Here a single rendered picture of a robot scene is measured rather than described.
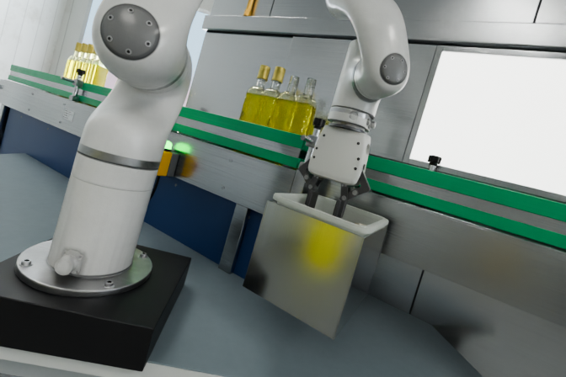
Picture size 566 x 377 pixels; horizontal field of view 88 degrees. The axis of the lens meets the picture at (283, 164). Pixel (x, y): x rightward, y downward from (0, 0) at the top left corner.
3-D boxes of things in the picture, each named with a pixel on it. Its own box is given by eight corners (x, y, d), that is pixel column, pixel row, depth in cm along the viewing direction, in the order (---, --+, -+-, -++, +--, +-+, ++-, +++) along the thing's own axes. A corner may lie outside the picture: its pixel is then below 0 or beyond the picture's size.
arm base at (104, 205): (118, 310, 40) (155, 182, 39) (-25, 274, 39) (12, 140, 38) (166, 259, 59) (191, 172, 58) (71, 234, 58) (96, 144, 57)
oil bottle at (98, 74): (99, 107, 140) (114, 50, 139) (87, 103, 135) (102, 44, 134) (93, 105, 142) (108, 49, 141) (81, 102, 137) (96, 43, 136)
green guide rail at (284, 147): (297, 168, 70) (307, 136, 70) (296, 168, 70) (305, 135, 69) (9, 79, 154) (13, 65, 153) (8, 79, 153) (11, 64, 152)
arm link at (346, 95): (385, 118, 52) (361, 120, 61) (407, 45, 51) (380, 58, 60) (342, 103, 50) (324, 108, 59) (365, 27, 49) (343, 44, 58)
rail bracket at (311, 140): (326, 176, 76) (340, 130, 75) (299, 171, 61) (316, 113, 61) (316, 172, 77) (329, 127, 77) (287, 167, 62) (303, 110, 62)
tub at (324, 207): (379, 258, 61) (391, 219, 61) (350, 288, 41) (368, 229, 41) (306, 228, 69) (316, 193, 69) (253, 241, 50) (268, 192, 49)
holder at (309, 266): (371, 288, 66) (392, 223, 66) (333, 340, 42) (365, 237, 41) (305, 257, 74) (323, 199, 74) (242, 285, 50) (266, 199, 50)
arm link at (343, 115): (380, 123, 57) (375, 137, 57) (338, 114, 61) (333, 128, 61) (371, 112, 50) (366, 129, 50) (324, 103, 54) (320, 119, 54)
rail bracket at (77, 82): (79, 103, 118) (88, 71, 117) (58, 98, 111) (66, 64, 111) (74, 102, 120) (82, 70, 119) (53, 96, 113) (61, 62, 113)
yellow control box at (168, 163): (173, 178, 86) (179, 154, 86) (152, 177, 79) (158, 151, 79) (158, 172, 89) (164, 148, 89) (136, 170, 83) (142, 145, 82)
